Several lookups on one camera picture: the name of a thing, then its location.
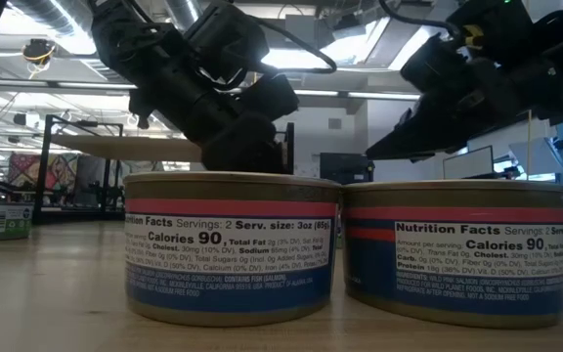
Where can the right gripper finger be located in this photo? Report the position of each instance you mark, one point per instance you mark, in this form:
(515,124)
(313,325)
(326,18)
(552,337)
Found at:
(438,137)
(394,137)

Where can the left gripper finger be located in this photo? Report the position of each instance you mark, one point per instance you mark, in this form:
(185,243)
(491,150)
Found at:
(272,98)
(242,146)

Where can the red blue label salmon can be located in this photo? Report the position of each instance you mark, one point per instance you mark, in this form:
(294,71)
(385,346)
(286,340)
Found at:
(230,293)
(457,303)

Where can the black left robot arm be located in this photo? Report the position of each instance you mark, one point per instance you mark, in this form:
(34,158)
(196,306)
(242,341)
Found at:
(115,34)

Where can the wooden shelf board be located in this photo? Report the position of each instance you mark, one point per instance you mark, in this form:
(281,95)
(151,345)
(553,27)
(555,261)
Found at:
(115,149)

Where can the white-screen monitor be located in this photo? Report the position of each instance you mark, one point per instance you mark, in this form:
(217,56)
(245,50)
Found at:
(467,163)

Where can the long ceiling light strip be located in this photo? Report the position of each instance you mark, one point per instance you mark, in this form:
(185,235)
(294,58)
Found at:
(384,95)

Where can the black cabinet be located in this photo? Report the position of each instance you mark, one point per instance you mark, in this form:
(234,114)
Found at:
(345,168)

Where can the grey ceiling vent box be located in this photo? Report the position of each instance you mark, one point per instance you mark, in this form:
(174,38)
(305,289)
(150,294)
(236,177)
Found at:
(303,29)

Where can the grey angled panel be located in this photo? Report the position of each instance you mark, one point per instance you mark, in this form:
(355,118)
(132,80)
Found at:
(535,156)

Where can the colourful patterned tapestry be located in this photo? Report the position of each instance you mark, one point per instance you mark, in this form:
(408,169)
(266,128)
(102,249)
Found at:
(32,171)

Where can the black shelf side frame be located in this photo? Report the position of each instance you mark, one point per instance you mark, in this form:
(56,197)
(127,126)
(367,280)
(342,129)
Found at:
(43,171)
(290,146)

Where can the grey wall plate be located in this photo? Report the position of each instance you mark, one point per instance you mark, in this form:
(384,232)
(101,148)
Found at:
(335,123)

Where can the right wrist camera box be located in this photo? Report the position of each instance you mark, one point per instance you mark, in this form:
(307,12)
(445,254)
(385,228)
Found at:
(496,19)

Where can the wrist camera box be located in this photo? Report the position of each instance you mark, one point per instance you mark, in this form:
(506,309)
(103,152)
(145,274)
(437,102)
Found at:
(496,19)
(228,39)

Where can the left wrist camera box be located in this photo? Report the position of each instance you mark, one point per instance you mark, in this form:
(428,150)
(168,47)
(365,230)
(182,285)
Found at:
(228,39)

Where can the black table frame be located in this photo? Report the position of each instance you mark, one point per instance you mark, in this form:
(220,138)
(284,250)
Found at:
(81,216)

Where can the black ceiling camera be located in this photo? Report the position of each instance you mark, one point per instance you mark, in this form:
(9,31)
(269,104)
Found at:
(38,51)

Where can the silver corrugated duct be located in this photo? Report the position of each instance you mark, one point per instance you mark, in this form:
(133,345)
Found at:
(52,14)

